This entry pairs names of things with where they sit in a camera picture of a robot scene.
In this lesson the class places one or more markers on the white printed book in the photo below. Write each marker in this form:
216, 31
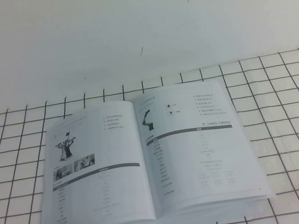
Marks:
102, 155

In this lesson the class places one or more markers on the white black-grid tablecloth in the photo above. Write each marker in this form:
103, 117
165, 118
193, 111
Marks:
279, 94

